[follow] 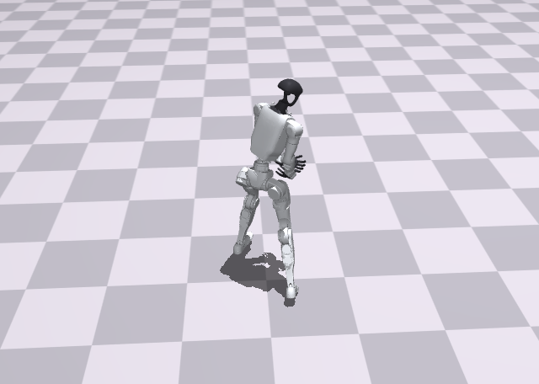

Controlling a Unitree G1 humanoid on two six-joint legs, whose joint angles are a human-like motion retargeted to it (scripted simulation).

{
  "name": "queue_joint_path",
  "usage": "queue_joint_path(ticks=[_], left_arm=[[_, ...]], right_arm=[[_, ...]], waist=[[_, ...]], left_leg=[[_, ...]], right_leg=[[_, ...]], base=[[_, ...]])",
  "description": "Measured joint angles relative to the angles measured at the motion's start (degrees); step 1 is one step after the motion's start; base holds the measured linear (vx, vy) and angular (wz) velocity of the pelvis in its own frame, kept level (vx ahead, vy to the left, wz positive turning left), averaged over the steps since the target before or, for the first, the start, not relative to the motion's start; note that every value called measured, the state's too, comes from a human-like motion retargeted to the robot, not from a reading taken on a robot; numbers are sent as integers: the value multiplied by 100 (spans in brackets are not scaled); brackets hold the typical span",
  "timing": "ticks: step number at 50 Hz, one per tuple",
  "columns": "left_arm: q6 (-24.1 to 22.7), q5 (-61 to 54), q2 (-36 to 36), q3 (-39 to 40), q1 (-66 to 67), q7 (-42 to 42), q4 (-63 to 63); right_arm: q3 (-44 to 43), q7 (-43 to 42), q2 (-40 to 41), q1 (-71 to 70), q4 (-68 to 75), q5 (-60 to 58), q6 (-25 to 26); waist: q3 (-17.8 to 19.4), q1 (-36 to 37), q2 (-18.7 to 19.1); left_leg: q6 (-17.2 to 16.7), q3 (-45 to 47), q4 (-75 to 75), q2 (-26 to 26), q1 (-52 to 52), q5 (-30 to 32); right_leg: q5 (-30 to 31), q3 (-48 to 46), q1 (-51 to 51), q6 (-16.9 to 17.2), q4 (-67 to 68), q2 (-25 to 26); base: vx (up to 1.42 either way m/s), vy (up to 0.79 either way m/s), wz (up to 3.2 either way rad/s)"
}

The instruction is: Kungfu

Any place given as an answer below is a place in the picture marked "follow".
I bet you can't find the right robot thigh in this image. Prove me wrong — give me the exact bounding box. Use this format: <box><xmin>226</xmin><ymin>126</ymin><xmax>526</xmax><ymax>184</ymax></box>
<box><xmin>266</xmin><ymin>178</ymin><xmax>291</xmax><ymax>244</ymax></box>

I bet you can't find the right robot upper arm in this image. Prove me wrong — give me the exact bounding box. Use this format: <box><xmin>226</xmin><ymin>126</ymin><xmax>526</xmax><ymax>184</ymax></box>
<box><xmin>280</xmin><ymin>120</ymin><xmax>303</xmax><ymax>166</ymax></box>

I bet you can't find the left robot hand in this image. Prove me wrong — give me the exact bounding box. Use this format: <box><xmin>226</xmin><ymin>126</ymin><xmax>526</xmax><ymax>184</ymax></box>
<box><xmin>276</xmin><ymin>155</ymin><xmax>306</xmax><ymax>173</ymax></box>

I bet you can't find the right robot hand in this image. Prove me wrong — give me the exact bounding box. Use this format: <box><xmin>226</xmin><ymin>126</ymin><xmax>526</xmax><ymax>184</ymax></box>
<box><xmin>276</xmin><ymin>165</ymin><xmax>296</xmax><ymax>179</ymax></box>

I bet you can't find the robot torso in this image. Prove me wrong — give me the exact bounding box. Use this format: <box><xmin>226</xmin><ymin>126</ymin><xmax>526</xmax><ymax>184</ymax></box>
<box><xmin>246</xmin><ymin>102</ymin><xmax>295</xmax><ymax>191</ymax></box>

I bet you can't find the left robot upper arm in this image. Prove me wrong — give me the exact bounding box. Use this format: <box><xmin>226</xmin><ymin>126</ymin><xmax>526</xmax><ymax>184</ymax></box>
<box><xmin>253</xmin><ymin>103</ymin><xmax>267</xmax><ymax>126</ymax></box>

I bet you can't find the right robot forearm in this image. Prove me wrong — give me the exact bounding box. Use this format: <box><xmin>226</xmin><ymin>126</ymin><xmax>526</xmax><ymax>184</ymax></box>
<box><xmin>283</xmin><ymin>155</ymin><xmax>296</xmax><ymax>179</ymax></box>

